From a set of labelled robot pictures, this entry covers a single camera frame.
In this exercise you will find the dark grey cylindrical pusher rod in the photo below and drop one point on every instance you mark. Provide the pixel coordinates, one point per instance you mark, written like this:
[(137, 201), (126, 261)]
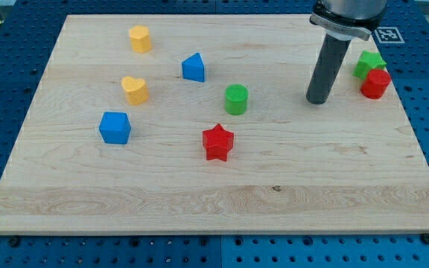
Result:
[(328, 64)]

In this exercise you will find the light wooden board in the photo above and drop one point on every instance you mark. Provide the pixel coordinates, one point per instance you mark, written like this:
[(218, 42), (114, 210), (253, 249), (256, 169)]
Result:
[(349, 166)]

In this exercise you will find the green star block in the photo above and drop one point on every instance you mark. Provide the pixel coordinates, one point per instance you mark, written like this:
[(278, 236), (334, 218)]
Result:
[(368, 61)]

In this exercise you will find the red cylinder block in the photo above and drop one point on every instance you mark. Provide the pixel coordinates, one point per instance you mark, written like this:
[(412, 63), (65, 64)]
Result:
[(375, 83)]

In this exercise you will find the white fiducial marker tag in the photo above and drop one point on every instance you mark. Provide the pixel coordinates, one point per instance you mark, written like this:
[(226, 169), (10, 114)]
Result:
[(389, 35)]

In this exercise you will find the green cylinder block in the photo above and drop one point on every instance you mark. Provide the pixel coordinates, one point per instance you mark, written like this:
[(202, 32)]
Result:
[(236, 97)]

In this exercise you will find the blue triangle block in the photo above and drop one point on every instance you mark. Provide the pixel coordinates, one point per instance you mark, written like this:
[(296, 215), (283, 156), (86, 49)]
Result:
[(193, 68)]

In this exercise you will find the red star block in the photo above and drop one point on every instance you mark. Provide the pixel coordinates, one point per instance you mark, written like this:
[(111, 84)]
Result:
[(217, 143)]

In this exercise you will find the yellow hexagon block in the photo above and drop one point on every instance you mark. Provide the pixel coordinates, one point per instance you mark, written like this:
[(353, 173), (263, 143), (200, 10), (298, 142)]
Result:
[(140, 39)]

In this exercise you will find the yellow heart block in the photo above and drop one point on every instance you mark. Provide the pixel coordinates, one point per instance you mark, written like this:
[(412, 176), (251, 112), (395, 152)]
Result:
[(135, 90)]

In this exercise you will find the blue cube block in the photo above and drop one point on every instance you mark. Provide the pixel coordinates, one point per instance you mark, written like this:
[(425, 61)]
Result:
[(115, 127)]

